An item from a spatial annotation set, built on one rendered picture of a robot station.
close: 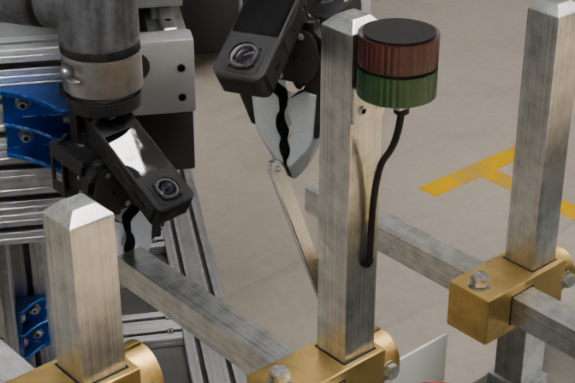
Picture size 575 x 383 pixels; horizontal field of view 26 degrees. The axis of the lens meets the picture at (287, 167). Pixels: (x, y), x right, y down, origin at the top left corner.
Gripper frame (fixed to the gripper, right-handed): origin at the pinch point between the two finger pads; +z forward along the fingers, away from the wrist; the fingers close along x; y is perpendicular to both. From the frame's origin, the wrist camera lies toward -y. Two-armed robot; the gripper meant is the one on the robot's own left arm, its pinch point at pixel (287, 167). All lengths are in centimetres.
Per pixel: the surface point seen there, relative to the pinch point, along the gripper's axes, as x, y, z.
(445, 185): 54, 181, 107
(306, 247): -2.0, -0.6, 7.2
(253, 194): 95, 154, 106
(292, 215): -0.9, -1.0, 4.0
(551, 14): -16.5, 18.6, -10.0
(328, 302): -6.4, -5.1, 8.8
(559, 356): -18.1, 27.0, 32.2
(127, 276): 18.2, -0.1, 16.5
